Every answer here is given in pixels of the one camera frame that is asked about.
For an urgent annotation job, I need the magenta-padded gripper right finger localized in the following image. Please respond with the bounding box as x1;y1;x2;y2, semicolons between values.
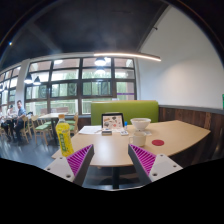
127;143;184;186

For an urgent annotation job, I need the yellow drink bottle orange cap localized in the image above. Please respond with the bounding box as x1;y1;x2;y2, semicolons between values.
55;113;75;158

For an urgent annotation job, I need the wooden dining table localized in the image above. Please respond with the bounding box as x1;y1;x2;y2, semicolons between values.
38;112;68;144

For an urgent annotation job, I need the white bowl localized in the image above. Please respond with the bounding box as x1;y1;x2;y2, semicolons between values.
129;117;152;132

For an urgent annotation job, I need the white ribbed mug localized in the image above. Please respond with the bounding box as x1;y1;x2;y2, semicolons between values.
128;131;148;148

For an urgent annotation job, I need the black tablet with stickers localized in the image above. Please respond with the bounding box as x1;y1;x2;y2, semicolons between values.
100;112;125;131

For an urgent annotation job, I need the green upholstered bench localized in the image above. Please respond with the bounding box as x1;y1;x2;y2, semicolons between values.
90;100;160;127

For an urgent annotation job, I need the flat round red coaster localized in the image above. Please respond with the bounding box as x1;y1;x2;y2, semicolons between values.
151;139;165;147

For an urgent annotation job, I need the group of wooden green-seat chairs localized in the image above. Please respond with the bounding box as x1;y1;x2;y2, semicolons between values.
19;113;79;146

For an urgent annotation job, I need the person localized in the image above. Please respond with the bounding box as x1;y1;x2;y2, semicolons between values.
1;104;16;134
13;99;28;143

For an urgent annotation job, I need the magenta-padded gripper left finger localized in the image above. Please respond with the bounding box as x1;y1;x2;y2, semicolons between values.
44;143;95;187

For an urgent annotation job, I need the group of pendant lamps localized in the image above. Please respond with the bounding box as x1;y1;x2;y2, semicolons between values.
0;56;108;93

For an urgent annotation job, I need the long linear ceiling light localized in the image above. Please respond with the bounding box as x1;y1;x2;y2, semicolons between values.
93;51;162;63

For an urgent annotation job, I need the white paper sheet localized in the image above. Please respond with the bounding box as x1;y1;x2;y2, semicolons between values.
78;125;103;136

